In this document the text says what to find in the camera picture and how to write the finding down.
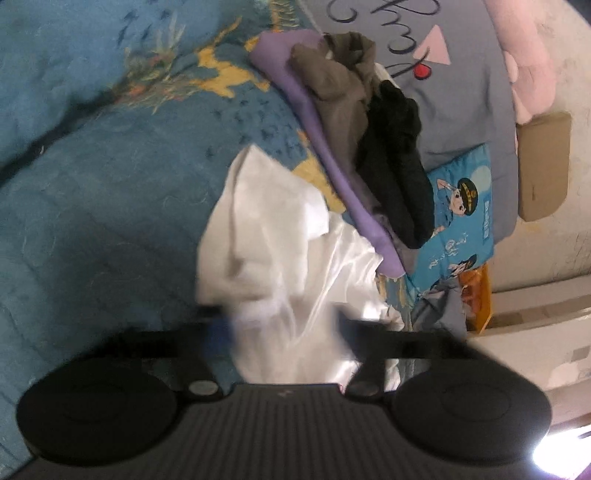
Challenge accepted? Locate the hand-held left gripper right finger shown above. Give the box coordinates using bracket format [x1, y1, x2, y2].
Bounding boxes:
[337, 307, 467, 398]

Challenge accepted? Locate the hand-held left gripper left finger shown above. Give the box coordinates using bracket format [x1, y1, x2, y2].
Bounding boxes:
[108, 307, 232, 400]

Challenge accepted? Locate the white t-shirt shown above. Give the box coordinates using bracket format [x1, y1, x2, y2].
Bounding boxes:
[196, 145, 407, 393]

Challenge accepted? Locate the grey-blue bed sheet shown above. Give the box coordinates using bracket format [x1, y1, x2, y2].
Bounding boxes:
[409, 286, 468, 340]

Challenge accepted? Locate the orange snack bag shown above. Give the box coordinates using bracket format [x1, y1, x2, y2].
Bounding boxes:
[459, 263, 494, 334]

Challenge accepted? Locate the blue cartoon pillow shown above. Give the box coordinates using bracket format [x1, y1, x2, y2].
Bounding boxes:
[406, 143, 496, 297]

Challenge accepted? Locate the black folded garment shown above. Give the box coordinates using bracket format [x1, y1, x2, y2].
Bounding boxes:
[355, 80, 435, 250]

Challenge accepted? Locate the purple folded garment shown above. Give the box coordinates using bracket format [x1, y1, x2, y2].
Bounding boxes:
[249, 30, 407, 278]

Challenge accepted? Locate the blue patterned quilt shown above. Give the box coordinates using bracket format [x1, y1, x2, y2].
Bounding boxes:
[0, 0, 416, 462]

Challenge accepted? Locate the grey-brown garment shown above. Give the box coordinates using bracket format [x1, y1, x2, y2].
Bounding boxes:
[290, 31, 384, 185]

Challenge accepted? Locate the tan cushion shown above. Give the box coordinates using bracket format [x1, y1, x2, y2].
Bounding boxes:
[516, 112, 573, 222]

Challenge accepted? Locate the pink blanket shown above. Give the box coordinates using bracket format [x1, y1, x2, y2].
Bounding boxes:
[482, 0, 558, 125]

